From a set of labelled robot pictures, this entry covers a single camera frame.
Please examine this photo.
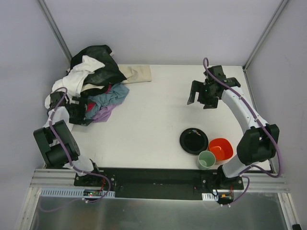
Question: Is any cream black tote bag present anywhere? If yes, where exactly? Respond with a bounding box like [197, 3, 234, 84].
[80, 84, 111, 99]

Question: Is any right aluminium frame post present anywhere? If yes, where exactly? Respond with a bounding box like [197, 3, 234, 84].
[242, 0, 290, 72]

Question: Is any pale green cup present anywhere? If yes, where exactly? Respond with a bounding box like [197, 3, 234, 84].
[197, 150, 216, 170]

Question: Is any orange bowl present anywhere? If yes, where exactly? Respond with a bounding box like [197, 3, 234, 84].
[208, 138, 234, 161]

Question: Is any aluminium front rail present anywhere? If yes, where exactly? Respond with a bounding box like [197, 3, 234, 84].
[30, 169, 290, 193]

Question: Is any aluminium frame post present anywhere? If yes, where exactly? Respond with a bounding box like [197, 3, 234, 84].
[36, 0, 72, 62]
[242, 0, 290, 72]

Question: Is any beige folded cloth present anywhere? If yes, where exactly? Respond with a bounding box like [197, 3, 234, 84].
[118, 65, 152, 84]

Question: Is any lilac cloth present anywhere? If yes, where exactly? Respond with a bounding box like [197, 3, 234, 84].
[93, 104, 117, 123]

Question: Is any left aluminium frame post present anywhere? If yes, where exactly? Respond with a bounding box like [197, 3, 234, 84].
[36, 0, 72, 62]

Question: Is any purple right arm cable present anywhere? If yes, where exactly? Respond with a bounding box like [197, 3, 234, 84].
[202, 57, 282, 178]

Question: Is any blue-grey cloth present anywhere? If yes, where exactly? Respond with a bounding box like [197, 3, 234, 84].
[85, 83, 130, 120]

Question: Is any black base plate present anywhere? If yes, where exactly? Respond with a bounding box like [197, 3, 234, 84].
[74, 168, 244, 200]

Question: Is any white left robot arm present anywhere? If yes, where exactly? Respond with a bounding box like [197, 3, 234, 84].
[33, 91, 99, 176]

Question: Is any magenta cloth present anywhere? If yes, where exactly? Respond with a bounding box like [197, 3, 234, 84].
[86, 84, 112, 112]

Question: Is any black mesh cloth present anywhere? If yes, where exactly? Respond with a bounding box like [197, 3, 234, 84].
[71, 45, 127, 86]

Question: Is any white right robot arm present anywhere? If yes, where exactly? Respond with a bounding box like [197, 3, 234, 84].
[187, 65, 281, 178]

